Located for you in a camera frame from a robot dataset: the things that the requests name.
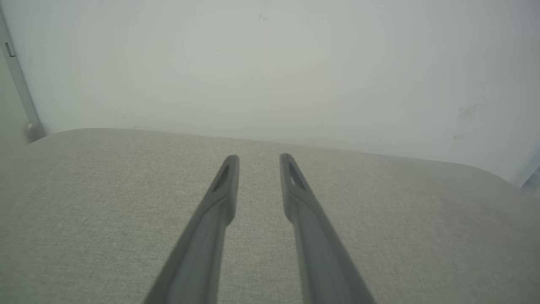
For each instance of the grey metal wall rail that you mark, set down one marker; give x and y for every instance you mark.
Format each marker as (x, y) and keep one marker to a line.
(34, 131)

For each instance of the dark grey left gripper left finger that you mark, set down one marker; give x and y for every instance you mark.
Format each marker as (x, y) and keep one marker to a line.
(202, 249)

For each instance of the grey fabric sofa cushion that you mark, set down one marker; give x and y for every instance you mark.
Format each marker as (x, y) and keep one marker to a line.
(84, 211)

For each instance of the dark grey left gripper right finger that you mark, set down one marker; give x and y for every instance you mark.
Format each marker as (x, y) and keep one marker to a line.
(320, 253)

